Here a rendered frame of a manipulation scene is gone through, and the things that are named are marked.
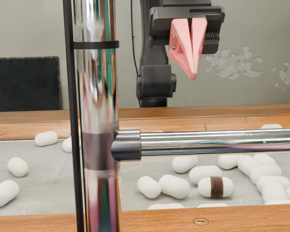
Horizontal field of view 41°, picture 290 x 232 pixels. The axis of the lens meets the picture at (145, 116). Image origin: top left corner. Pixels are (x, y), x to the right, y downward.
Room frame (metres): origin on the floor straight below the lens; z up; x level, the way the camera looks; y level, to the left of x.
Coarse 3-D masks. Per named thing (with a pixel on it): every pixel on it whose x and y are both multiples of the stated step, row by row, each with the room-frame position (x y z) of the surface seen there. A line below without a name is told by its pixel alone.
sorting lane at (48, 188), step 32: (0, 160) 0.49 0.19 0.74; (32, 160) 0.49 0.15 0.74; (64, 160) 0.49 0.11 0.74; (160, 160) 0.48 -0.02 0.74; (288, 160) 0.47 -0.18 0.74; (32, 192) 0.39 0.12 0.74; (64, 192) 0.38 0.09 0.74; (128, 192) 0.38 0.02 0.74; (192, 192) 0.38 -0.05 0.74; (256, 192) 0.37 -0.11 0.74
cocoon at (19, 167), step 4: (12, 160) 0.44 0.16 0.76; (16, 160) 0.44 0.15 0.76; (20, 160) 0.44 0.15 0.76; (8, 164) 0.44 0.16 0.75; (12, 164) 0.43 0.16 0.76; (16, 164) 0.43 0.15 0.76; (20, 164) 0.43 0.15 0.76; (24, 164) 0.43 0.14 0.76; (8, 168) 0.44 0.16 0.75; (12, 168) 0.43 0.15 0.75; (16, 168) 0.42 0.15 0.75; (20, 168) 0.43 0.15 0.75; (24, 168) 0.43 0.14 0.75; (28, 168) 0.43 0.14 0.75; (12, 172) 0.43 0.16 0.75; (16, 172) 0.42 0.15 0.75; (20, 172) 0.42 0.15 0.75; (24, 172) 0.43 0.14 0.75; (20, 176) 0.43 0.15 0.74
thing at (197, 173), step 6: (192, 168) 0.40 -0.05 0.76; (198, 168) 0.39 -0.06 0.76; (204, 168) 0.39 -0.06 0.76; (210, 168) 0.40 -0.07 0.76; (216, 168) 0.40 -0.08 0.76; (192, 174) 0.39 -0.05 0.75; (198, 174) 0.39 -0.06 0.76; (204, 174) 0.39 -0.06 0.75; (210, 174) 0.39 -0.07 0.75; (216, 174) 0.39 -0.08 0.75; (192, 180) 0.39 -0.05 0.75; (198, 180) 0.39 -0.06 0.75
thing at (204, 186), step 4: (200, 180) 0.37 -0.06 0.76; (204, 180) 0.36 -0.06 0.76; (208, 180) 0.36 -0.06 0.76; (224, 180) 0.36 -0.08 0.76; (228, 180) 0.36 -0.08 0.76; (200, 184) 0.36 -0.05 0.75; (204, 184) 0.36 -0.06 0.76; (208, 184) 0.36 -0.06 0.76; (224, 184) 0.36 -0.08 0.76; (228, 184) 0.36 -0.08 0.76; (232, 184) 0.36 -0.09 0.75; (200, 188) 0.36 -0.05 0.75; (204, 188) 0.36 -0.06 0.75; (208, 188) 0.36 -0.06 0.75; (224, 188) 0.36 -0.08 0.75; (228, 188) 0.36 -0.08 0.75; (232, 188) 0.36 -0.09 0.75; (200, 192) 0.36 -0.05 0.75; (204, 192) 0.36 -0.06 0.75; (208, 192) 0.36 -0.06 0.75; (224, 192) 0.36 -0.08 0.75; (228, 192) 0.36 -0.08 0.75; (204, 196) 0.36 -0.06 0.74; (208, 196) 0.36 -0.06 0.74; (224, 196) 0.36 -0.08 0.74
